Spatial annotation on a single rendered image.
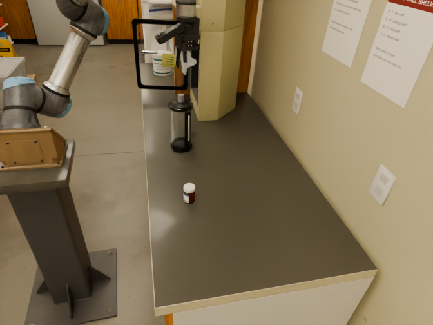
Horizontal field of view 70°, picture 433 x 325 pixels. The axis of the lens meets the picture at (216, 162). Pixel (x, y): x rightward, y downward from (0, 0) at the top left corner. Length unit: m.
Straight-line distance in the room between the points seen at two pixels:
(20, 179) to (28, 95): 0.34
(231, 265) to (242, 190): 0.37
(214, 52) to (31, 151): 0.93
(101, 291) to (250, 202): 1.21
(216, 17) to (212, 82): 0.31
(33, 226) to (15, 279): 0.76
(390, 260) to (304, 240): 0.26
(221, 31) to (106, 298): 1.61
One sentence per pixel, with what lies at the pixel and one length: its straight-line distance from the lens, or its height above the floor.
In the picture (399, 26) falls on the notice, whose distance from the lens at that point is 1.07.
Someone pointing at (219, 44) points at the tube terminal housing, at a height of 1.35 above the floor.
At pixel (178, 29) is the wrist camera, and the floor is 1.48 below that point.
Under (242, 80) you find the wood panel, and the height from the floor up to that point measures 1.02.
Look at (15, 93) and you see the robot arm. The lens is 1.48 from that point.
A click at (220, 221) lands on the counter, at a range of 1.13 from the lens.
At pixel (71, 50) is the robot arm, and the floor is 1.34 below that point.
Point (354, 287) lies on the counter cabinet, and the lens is 1.18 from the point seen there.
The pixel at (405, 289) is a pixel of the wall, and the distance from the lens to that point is 1.14.
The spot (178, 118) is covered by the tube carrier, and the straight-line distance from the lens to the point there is 1.37.
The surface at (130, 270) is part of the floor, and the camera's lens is 2.18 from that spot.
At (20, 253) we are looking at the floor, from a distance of 2.50.
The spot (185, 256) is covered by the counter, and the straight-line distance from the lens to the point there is 1.03.
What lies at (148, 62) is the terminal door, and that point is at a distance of 1.95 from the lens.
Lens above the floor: 1.75
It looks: 35 degrees down
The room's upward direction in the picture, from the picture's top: 4 degrees clockwise
